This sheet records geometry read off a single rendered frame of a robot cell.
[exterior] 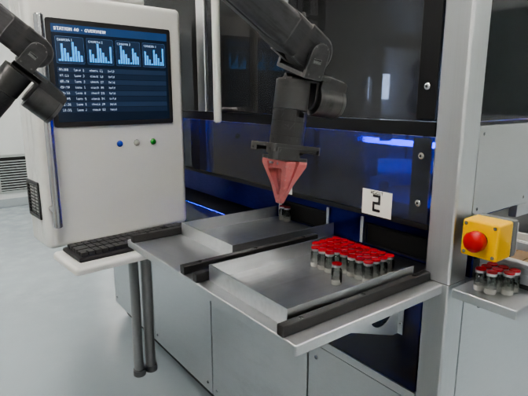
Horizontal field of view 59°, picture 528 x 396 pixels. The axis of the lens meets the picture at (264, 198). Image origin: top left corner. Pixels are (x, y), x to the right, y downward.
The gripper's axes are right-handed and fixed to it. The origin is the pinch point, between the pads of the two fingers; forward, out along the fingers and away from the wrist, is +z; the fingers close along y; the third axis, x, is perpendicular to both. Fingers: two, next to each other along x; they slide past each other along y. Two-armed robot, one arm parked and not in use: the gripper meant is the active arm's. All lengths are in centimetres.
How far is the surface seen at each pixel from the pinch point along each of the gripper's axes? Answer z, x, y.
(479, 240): 4.4, -18.2, 32.9
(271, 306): 18.9, -0.5, 0.4
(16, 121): 0, 545, 47
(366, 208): 3.8, 11.1, 35.7
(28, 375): 110, 161, -5
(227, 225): 17, 55, 26
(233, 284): 18.8, 11.6, 0.5
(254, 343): 59, 57, 43
